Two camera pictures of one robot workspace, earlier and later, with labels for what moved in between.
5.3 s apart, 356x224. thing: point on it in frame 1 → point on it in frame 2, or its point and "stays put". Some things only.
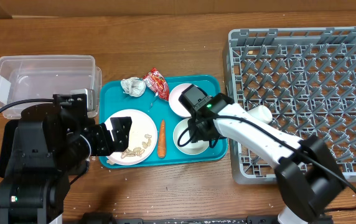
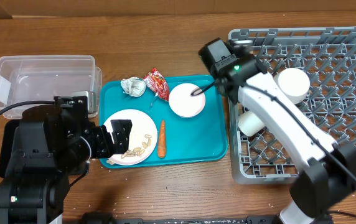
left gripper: [120, 142] stays put
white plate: [142, 139] stays put
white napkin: [134, 86] stays put
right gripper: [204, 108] → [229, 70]
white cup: [182, 142] → [294, 84]
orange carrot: [162, 142] stays put
